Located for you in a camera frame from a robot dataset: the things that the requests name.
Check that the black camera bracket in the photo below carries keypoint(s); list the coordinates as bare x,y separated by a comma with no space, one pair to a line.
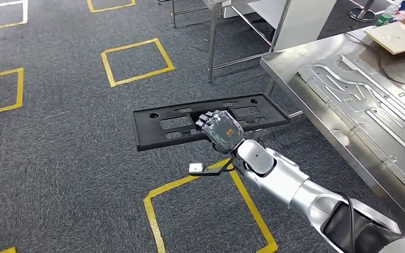
216,171

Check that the black plastic panel part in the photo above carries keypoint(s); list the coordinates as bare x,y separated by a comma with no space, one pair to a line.
146,136

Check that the stamped aluminium plate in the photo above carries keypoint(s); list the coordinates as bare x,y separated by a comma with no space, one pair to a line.
359,118

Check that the red snack pack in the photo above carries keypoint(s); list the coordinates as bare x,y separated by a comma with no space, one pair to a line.
403,15

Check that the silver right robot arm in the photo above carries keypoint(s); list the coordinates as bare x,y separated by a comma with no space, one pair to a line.
283,178

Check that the yellow floor tape square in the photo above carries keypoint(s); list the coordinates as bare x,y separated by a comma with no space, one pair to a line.
20,87
143,77
113,7

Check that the white and yellow tape square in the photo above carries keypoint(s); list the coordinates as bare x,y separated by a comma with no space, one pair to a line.
25,12

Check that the round chrome stand base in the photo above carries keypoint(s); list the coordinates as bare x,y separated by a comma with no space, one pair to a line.
361,14

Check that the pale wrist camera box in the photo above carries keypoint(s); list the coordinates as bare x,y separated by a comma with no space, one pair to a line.
195,168

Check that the white cabinet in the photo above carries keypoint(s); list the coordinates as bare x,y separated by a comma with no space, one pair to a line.
304,24

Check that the stainless steel workbench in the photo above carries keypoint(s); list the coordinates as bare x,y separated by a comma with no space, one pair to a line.
290,59

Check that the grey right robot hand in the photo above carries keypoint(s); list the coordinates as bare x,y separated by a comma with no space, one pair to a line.
223,134

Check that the green label plastic bottle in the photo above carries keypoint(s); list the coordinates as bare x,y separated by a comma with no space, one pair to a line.
384,19

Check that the white foam panel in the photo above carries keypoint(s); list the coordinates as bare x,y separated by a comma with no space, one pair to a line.
394,36

